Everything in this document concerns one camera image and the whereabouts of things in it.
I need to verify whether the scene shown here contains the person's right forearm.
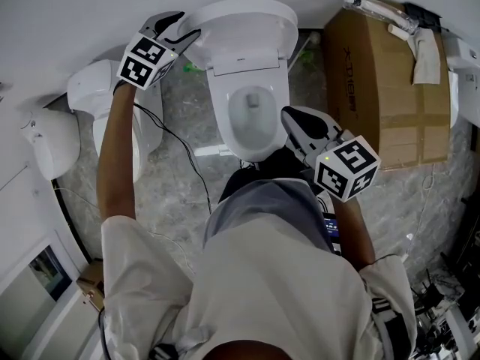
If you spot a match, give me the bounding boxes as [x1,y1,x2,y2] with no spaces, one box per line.
[331,196,377,268]

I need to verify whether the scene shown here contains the person's white shirt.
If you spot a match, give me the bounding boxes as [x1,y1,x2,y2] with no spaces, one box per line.
[100,211,418,360]

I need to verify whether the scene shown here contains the white toilet lid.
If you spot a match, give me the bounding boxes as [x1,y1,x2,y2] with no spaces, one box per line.
[178,0,299,78]

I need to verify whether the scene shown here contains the person's black shoe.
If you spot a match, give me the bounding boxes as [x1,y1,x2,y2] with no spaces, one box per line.
[218,159,264,203]

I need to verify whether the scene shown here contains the white wall-hung toilet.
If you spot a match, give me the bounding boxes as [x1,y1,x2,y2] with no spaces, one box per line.
[20,106,82,182]

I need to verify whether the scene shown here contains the black phone with lit screen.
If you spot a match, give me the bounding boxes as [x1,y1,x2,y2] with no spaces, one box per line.
[321,211,343,257]

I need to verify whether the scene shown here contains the white toilet with open bowl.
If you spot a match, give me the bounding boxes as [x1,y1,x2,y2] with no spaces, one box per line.
[205,56,292,164]

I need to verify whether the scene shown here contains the white toilet with closed lid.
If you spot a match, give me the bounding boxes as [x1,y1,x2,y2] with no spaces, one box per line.
[66,58,164,184]

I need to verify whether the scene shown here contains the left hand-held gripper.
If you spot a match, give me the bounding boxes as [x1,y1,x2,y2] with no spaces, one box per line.
[115,10,202,91]

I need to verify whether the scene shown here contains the black device on box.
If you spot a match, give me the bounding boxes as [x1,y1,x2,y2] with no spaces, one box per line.
[402,1,443,30]

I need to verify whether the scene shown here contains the small white roll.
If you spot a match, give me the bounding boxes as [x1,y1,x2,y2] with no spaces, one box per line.
[387,23,409,40]

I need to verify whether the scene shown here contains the plastic-wrapped white tube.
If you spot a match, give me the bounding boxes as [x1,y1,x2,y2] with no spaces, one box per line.
[343,0,419,35]

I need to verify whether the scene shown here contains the framed dark picture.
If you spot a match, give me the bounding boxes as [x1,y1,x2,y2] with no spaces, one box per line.
[28,245,73,302]

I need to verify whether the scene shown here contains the person's grey trousers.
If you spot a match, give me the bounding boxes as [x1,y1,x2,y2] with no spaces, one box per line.
[203,178,335,255]

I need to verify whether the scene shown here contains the white and green toilet brush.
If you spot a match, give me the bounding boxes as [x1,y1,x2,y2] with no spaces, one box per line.
[287,31,323,73]

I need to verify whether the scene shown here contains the person's left forearm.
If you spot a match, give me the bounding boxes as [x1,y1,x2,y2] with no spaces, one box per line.
[96,82,139,227]

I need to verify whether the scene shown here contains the large brown cardboard box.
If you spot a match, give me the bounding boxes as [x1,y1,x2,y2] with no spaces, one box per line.
[322,4,452,171]

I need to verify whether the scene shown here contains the clutter of black equipment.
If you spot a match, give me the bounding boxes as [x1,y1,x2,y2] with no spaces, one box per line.
[411,230,480,360]

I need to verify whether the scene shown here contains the black cable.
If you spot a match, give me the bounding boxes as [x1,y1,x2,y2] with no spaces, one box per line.
[133,102,213,215]

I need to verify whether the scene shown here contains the white toilet with control panel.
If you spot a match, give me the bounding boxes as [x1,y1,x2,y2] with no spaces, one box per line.
[445,37,480,129]

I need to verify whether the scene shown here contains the beige cloth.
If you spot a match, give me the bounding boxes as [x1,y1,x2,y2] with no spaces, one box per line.
[406,28,442,86]

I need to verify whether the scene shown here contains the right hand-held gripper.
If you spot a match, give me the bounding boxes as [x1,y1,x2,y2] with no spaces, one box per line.
[280,105,382,203]

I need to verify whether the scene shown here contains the small brown cardboard box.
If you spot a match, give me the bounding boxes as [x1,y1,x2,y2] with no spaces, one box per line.
[76,259,107,311]

